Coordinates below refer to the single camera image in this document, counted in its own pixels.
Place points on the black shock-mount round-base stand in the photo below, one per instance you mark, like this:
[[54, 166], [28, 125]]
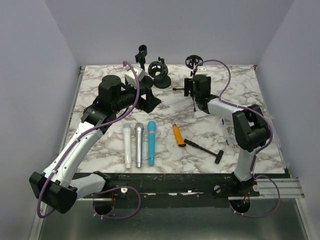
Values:
[[158, 70]]

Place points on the black tripod microphone stand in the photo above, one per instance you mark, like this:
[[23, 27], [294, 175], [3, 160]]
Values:
[[190, 62]]

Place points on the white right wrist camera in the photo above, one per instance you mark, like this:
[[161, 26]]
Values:
[[201, 70]]

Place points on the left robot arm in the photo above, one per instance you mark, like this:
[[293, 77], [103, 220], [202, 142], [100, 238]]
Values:
[[55, 186]]

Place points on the clear plastic screw box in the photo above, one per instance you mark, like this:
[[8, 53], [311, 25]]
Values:
[[229, 132]]

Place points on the black clip microphone stand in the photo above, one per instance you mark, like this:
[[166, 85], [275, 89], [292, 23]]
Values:
[[140, 57]]

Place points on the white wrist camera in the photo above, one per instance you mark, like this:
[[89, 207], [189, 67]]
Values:
[[201, 70], [130, 77]]

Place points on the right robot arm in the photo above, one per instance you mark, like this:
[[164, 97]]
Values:
[[251, 128]]

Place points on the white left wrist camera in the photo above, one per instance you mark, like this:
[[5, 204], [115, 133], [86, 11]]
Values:
[[130, 77]]

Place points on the cyan blue microphone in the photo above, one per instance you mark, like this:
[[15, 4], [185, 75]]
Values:
[[151, 128]]

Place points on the black hammer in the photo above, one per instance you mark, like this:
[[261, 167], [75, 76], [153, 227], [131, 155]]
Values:
[[218, 156]]

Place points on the white microphone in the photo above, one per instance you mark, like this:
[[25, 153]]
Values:
[[126, 130]]

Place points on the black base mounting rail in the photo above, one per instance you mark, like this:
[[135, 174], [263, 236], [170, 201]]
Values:
[[165, 190]]

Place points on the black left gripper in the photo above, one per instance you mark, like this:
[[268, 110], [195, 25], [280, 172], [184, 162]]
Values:
[[150, 102]]

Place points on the orange utility knife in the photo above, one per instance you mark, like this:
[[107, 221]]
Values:
[[178, 136]]

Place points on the grey silver microphone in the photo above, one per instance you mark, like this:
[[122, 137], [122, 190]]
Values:
[[139, 131]]

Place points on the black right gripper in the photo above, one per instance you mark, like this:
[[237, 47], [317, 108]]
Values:
[[189, 83]]

